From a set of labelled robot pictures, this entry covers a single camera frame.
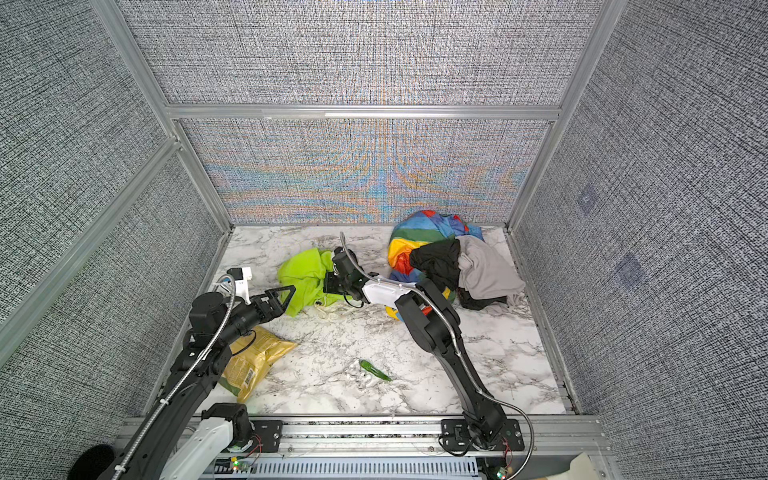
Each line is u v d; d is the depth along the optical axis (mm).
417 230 1100
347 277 810
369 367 836
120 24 717
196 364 520
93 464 638
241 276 684
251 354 781
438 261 977
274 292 675
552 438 744
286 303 694
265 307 671
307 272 954
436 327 581
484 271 936
